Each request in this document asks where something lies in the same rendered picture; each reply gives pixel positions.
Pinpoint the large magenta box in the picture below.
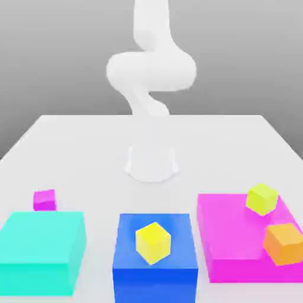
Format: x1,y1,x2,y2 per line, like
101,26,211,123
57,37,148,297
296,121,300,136
196,193,303,284

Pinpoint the large cyan box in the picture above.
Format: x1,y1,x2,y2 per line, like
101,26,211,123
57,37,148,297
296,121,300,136
0,211,88,297

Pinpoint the small orange cube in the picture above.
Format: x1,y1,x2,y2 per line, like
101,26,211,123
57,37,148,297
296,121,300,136
263,223,303,267

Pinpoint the small lime yellow cube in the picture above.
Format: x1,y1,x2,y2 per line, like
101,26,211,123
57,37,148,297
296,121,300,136
246,183,279,217

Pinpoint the large blue box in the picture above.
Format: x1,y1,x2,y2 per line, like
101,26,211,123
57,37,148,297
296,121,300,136
112,213,199,303

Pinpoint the small magenta cube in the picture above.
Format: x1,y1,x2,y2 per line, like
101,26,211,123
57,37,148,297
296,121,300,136
33,189,57,212

